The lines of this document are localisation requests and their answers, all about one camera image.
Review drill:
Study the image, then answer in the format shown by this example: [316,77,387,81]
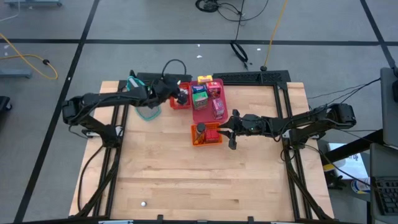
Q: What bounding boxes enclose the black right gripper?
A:
[216,108,276,151]

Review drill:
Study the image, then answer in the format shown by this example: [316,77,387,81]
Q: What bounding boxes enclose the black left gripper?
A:
[152,77,188,106]

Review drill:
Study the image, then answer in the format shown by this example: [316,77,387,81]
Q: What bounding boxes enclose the red small box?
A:
[205,129,221,144]

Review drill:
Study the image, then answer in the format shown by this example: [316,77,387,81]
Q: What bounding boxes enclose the green snack box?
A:
[192,91,209,110]

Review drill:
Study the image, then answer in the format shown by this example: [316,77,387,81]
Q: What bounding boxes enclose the pink snack box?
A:
[211,98,226,120]

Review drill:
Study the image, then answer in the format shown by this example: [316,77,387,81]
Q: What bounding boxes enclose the red snack box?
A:
[206,81,222,99]

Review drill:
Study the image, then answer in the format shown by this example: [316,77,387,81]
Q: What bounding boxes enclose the red mesh plastic basket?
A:
[169,82,192,110]

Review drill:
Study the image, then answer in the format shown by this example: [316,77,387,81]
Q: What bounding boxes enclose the orange plastic basket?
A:
[190,122,223,147]

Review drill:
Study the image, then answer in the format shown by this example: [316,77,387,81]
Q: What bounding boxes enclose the pink plastic tray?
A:
[191,78,229,124]

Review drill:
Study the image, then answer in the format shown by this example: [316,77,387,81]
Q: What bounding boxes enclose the teal-rimmed mesh strainer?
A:
[126,76,162,121]

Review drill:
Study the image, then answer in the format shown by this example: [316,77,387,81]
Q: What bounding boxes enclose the short black ridged panel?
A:
[136,72,193,83]

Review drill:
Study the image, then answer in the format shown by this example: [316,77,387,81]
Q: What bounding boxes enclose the long black perforated panel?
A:
[212,70,292,85]

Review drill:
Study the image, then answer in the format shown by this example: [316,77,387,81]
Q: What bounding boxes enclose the white paper sheet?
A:
[328,142,370,180]

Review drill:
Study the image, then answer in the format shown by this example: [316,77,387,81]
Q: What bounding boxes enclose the grey monitor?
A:
[379,67,398,147]

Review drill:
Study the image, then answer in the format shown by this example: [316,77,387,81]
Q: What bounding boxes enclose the grey-blue floor bar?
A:
[4,0,63,8]
[0,68,33,79]

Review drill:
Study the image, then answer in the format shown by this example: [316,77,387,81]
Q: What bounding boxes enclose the black keyboard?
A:
[374,176,398,217]

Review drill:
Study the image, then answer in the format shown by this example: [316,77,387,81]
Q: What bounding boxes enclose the black caster foot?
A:
[0,95,12,113]

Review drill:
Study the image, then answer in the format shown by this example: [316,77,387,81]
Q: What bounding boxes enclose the black looped floor cable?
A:
[229,0,250,70]

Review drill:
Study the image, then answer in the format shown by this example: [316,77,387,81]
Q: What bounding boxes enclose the coiled black floor cable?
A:
[195,0,270,22]

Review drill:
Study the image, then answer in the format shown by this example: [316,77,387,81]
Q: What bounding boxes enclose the yellow floor cable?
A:
[0,32,59,80]
[262,0,289,72]

